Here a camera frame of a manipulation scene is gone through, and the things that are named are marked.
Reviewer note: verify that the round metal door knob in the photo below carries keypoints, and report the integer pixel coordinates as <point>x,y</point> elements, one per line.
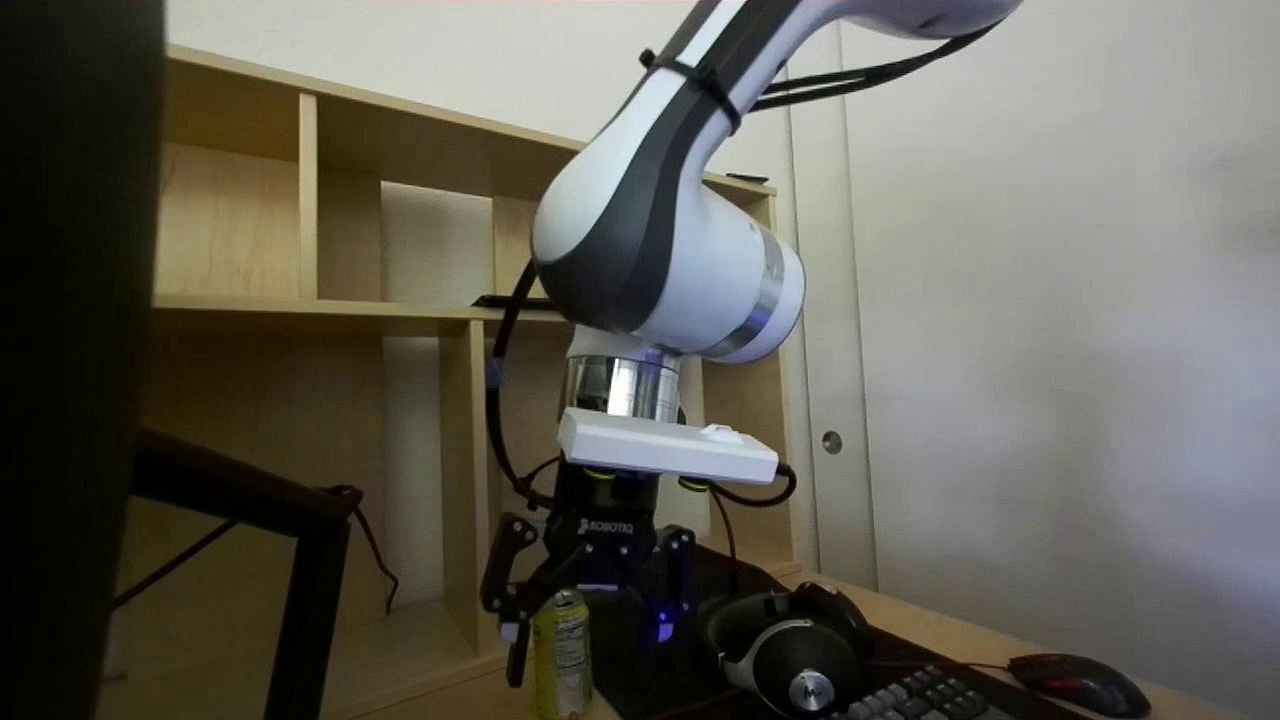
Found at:
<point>832,440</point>

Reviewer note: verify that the black computer monitor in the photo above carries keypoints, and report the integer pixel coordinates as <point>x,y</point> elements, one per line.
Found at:
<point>74,332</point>

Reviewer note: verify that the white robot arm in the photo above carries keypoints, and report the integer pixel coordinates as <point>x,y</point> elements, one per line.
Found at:
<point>667,242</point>

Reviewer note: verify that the light wooden shelf unit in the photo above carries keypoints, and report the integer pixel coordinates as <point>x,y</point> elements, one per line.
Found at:
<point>224,227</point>

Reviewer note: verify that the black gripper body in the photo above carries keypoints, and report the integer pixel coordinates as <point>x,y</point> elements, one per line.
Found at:
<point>605,533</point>

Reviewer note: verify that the black monitor stand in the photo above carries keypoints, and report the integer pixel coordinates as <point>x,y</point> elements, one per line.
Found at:
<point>323,601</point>

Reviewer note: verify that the black over-ear headphones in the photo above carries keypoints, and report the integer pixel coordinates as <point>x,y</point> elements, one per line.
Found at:
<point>781,655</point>

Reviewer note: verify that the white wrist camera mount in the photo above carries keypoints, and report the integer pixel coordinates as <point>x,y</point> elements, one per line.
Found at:
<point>667,445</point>

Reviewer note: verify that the grey mechanical keyboard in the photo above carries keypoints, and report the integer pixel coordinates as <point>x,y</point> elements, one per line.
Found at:
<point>923,697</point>

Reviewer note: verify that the black computer mouse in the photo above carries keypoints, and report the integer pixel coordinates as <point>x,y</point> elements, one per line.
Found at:
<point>1081,681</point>

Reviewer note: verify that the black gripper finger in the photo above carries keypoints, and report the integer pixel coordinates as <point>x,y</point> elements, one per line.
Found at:
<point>510,561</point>
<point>670,580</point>

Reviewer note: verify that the white door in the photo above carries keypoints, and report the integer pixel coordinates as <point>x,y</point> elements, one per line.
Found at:
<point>832,266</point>

